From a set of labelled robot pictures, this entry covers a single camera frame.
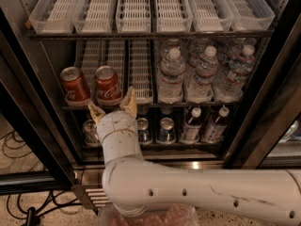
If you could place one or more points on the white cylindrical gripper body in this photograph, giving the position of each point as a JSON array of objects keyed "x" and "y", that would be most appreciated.
[{"x": 116, "y": 121}]

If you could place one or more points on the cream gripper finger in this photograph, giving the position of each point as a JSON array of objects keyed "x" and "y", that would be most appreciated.
[
  {"x": 128, "y": 103},
  {"x": 96, "y": 113}
]

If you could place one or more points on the red coke can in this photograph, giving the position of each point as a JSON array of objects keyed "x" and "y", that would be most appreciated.
[
  {"x": 108, "y": 87},
  {"x": 75, "y": 85}
]

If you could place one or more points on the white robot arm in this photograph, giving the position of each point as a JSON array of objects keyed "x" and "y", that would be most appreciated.
[{"x": 132, "y": 183}]

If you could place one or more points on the blue can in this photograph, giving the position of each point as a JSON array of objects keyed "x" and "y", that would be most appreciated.
[
  {"x": 144, "y": 133},
  {"x": 166, "y": 134}
]

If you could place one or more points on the silver can far left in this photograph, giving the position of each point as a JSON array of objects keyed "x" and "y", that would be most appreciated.
[{"x": 89, "y": 129}]

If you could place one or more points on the fridge door left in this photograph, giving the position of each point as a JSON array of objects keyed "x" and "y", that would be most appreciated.
[{"x": 18, "y": 107}]

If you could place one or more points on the top shelf tray three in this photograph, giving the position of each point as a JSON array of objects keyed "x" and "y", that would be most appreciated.
[{"x": 133, "y": 16}]

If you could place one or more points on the top shelf tray two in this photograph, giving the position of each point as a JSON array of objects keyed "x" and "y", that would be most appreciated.
[{"x": 94, "y": 16}]

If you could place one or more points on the top shelf tray four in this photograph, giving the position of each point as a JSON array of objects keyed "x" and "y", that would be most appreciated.
[{"x": 173, "y": 16}]

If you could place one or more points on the top shelf tray one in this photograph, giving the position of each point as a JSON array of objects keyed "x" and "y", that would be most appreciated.
[{"x": 53, "y": 16}]

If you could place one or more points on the top shelf tray five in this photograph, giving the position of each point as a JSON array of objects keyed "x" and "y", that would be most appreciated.
[{"x": 211, "y": 15}]

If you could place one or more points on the top shelf tray six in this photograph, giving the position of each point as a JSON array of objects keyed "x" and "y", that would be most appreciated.
[{"x": 250, "y": 15}]

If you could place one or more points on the front left water bottle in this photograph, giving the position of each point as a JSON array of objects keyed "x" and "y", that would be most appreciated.
[{"x": 170, "y": 77}]

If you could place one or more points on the water bottle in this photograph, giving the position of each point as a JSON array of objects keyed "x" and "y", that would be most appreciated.
[
  {"x": 170, "y": 77},
  {"x": 229, "y": 88},
  {"x": 199, "y": 87}
]

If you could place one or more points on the dark drink bottle left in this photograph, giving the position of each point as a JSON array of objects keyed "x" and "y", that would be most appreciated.
[{"x": 191, "y": 126}]

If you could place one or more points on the dark drink bottle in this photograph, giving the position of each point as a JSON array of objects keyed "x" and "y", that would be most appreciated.
[
  {"x": 216, "y": 125},
  {"x": 191, "y": 126}
]

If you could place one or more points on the front middle water bottle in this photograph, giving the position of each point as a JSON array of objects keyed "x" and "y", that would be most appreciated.
[{"x": 199, "y": 87}]

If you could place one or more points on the dark drink bottle right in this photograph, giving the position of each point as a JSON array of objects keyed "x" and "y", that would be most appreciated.
[{"x": 216, "y": 125}]

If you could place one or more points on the clear plastic bin foreground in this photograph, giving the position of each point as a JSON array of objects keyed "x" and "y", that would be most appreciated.
[{"x": 176, "y": 214}]

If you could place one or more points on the front right water bottle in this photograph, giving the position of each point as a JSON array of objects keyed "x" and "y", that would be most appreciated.
[{"x": 229, "y": 88}]

